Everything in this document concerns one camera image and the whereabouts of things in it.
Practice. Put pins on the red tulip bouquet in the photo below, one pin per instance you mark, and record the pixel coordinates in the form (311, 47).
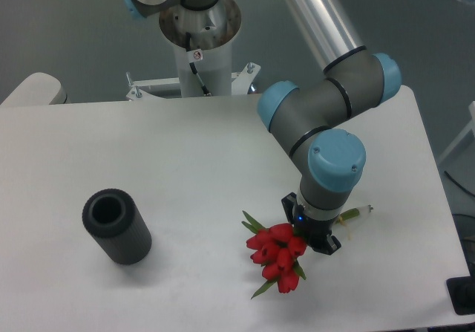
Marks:
(276, 250)

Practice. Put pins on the black ribbed cylindrical vase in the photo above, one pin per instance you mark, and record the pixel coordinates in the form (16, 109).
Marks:
(113, 220)

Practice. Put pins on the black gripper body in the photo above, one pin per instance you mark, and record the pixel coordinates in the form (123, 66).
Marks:
(310, 222)

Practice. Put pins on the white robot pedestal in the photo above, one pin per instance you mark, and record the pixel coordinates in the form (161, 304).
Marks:
(202, 46)

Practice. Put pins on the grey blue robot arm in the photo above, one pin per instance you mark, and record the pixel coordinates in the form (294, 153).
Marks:
(306, 124)

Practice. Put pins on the white furniture frame right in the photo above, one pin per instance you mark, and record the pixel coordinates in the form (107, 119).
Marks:
(460, 143)

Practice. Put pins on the black clamp at table edge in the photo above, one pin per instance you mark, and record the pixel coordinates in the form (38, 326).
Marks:
(461, 292)

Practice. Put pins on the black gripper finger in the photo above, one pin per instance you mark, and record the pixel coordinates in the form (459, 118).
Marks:
(327, 246)

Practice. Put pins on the white chair corner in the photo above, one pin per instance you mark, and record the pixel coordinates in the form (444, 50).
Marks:
(37, 89)

